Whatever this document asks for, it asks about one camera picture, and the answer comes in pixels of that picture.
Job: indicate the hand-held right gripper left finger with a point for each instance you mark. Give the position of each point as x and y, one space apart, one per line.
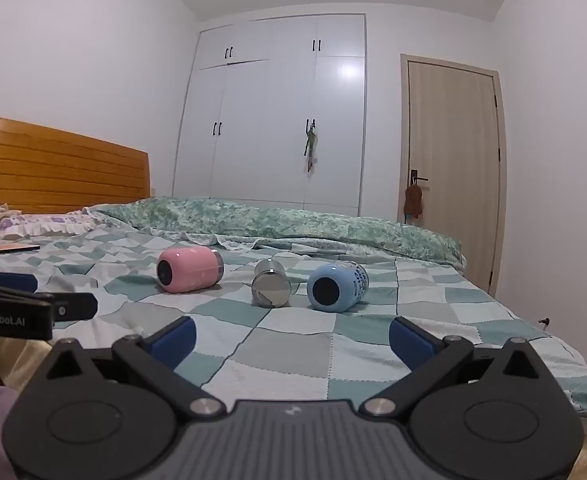
171 338

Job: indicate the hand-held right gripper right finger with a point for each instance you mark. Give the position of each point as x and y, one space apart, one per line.
412 340

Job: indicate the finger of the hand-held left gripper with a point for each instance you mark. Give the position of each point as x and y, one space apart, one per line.
13 282
78 306

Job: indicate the pink cup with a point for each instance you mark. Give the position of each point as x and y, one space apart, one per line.
191 270

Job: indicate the blue cup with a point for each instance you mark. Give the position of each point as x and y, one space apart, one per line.
349 290

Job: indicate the stainless steel cup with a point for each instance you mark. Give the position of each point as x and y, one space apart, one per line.
271 285

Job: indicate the pink flat tablet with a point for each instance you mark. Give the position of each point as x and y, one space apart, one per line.
8 248

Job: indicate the pale yellow cloth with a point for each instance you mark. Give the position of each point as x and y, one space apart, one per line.
8 360

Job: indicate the purple floral pillow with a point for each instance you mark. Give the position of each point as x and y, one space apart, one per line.
43 222

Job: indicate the wooden headboard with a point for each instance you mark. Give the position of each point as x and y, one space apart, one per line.
48 170

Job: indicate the green floral quilt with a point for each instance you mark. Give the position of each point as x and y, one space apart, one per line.
298 225

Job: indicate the beige wooden door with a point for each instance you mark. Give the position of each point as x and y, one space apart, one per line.
453 160

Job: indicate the white wardrobe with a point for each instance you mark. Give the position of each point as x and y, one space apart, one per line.
253 125

